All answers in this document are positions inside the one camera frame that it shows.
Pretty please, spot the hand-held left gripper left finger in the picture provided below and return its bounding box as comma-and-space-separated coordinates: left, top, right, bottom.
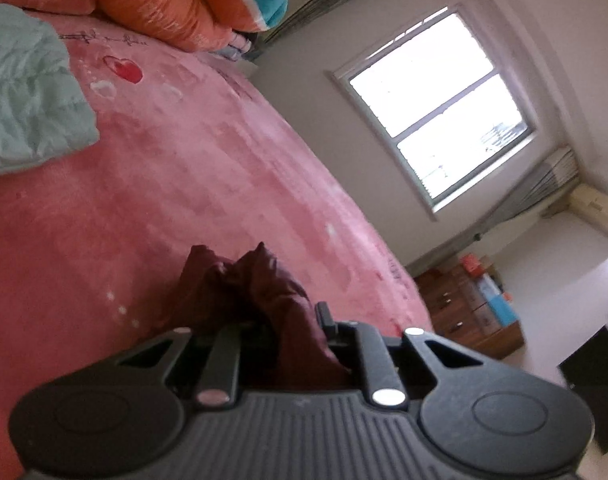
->
114, 322, 271, 409

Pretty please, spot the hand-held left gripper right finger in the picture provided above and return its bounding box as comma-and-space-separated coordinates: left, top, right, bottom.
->
315, 301, 491, 409

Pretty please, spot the maroon puffer jacket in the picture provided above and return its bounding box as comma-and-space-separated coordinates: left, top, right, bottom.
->
170, 241, 354, 392

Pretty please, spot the brown wooden cabinet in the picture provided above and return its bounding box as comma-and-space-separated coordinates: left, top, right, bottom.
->
414, 264, 526, 362

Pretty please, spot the red box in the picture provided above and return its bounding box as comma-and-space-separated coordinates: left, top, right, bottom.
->
458, 253, 486, 277

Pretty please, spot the pink printed bed blanket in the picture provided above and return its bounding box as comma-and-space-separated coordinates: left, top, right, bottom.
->
0, 7, 435, 471

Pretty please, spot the white framed window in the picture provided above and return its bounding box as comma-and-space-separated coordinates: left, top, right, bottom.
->
325, 5, 541, 217

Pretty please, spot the black television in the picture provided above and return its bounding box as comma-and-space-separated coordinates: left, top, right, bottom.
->
558, 321, 608, 457

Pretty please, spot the folded striped bedding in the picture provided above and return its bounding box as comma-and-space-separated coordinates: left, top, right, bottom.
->
210, 29, 261, 62

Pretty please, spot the cream air conditioner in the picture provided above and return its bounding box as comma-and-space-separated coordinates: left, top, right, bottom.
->
565, 184, 608, 247

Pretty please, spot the light green quilted blanket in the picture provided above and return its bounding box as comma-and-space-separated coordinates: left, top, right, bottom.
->
0, 2, 101, 177

